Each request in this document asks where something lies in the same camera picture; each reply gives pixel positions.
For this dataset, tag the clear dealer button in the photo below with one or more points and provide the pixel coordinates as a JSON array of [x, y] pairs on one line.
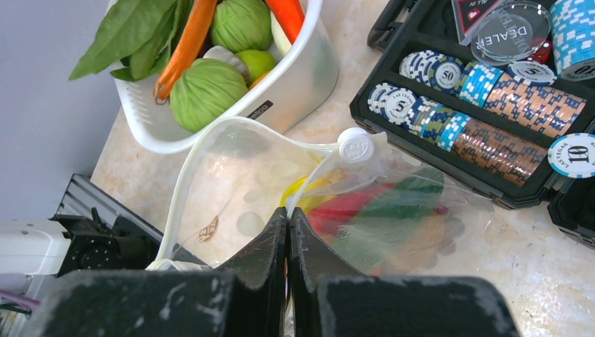
[[512, 31]]

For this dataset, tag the small orange fruit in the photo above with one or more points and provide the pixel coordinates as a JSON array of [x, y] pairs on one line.
[[434, 237]]

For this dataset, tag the green lettuce leaf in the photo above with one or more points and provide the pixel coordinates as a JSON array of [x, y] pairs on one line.
[[136, 38]]

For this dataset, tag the red chili pepper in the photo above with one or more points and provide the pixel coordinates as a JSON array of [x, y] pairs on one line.
[[348, 209]]

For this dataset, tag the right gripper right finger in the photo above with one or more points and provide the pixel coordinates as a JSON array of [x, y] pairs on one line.
[[332, 298]]

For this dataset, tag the thin orange carrot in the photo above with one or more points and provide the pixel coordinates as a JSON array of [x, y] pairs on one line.
[[191, 40]]

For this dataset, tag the poker chips in case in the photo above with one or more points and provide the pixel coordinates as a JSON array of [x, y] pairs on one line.
[[503, 156]]

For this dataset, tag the light green lime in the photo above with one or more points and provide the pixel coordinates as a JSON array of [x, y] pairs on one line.
[[257, 62]]

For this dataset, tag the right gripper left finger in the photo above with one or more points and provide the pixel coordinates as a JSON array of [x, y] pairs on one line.
[[244, 296]]

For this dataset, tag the black carrying case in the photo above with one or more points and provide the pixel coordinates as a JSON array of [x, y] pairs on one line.
[[407, 26]]

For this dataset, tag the white plastic basket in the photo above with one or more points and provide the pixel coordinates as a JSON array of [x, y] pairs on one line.
[[302, 80]]

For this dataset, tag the clear zip top bag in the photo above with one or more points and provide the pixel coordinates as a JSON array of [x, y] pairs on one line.
[[223, 197]]

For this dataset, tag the dark green cucumber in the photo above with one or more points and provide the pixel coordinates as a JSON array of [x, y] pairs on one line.
[[384, 224]]

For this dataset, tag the triangular all-in token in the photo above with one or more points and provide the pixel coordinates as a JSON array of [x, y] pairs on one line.
[[468, 15]]

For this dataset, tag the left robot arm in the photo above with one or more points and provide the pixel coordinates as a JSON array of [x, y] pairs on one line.
[[29, 249]]

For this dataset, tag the green cabbage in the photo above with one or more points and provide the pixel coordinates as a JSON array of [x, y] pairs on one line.
[[205, 90]]

